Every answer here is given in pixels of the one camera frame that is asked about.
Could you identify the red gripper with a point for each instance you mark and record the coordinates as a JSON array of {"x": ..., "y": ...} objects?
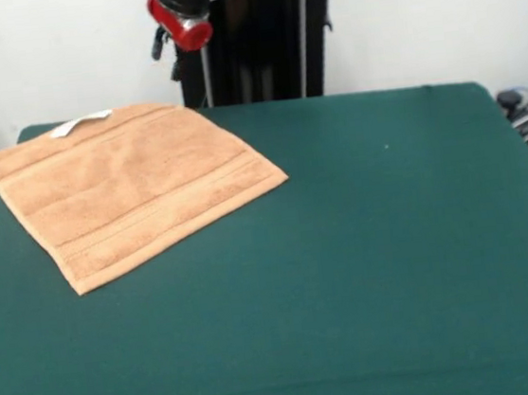
[{"x": 178, "y": 28}]

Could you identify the tan terry towel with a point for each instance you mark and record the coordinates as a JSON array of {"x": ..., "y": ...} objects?
[{"x": 134, "y": 188}]

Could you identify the dark green table cloth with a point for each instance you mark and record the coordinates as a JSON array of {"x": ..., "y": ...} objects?
[{"x": 393, "y": 240}]

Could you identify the black round caster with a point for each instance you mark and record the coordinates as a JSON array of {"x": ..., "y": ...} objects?
[{"x": 510, "y": 99}]

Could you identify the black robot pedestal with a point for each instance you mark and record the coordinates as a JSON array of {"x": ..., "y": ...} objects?
[{"x": 267, "y": 54}]

